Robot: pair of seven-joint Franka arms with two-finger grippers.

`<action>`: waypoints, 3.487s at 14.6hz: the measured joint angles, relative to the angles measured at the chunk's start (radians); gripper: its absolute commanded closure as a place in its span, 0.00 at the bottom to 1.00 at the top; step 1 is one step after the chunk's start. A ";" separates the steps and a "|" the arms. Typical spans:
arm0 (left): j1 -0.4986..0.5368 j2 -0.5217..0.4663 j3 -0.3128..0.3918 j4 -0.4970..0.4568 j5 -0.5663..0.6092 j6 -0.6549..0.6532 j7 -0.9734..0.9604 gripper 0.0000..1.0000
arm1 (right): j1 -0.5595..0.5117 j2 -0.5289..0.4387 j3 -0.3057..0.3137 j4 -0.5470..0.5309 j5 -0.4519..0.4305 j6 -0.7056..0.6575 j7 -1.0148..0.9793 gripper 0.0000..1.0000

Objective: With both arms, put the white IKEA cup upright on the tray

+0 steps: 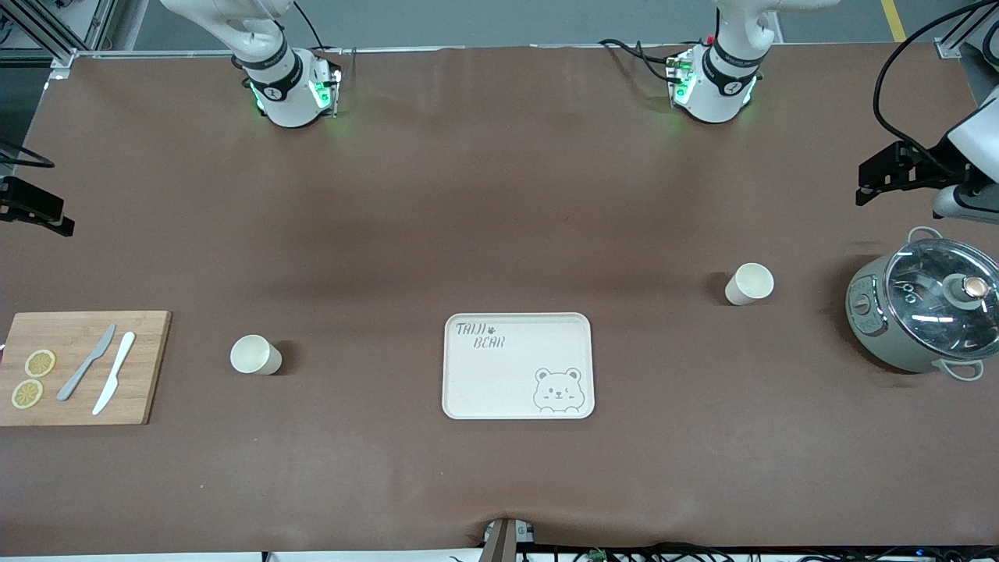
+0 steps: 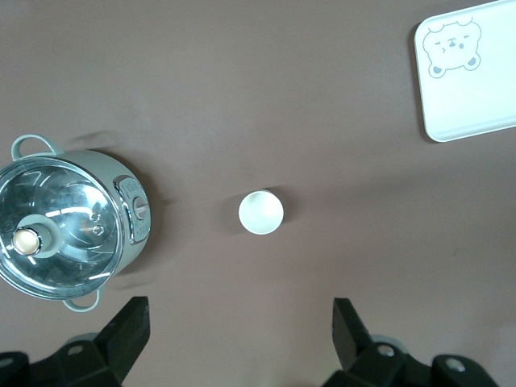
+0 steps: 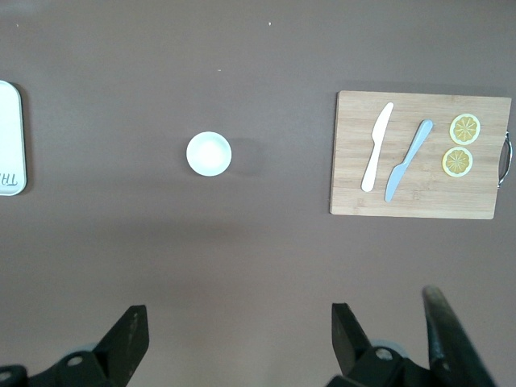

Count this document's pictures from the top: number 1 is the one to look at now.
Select white IKEA cup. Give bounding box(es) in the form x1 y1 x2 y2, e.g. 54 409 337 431
724 262 775 307
229 334 283 376

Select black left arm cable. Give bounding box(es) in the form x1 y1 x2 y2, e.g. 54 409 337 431
873 0 999 169

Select metal table clamp mount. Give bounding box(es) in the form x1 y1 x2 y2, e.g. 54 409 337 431
478 518 538 562

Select white plastic knife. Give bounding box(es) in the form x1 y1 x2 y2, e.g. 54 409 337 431
91 331 137 416

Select bamboo cutting board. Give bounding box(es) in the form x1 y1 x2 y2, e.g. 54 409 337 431
0 311 172 427

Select black right base cable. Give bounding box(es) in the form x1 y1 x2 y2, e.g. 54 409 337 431
293 0 326 52

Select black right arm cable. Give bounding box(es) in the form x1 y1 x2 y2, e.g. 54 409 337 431
0 140 57 169

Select beige bear print tray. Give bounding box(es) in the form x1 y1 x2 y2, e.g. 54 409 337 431
442 312 595 421

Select black base cable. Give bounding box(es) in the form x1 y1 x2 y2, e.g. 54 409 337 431
293 0 326 52
599 37 676 83

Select grey plastic knife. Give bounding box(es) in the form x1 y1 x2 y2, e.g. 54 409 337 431
56 324 117 402

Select glass pot lid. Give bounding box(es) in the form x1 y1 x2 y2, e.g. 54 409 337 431
884 238 999 361

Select aluminium frame profile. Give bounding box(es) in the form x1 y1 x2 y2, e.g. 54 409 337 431
933 0 999 59
0 0 118 79

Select black left base cable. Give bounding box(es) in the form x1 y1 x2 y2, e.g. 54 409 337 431
599 37 676 83

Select grey-green electric cooking pot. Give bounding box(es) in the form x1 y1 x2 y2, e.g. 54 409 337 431
845 226 999 382

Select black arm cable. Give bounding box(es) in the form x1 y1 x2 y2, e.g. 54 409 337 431
0 140 57 169
873 0 999 169

